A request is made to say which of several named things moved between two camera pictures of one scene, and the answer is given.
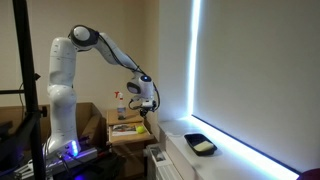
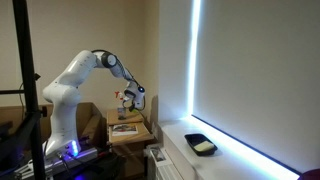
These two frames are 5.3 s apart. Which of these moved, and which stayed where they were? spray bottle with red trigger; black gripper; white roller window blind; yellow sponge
Moved: black gripper
Stayed: white roller window blind; yellow sponge; spray bottle with red trigger
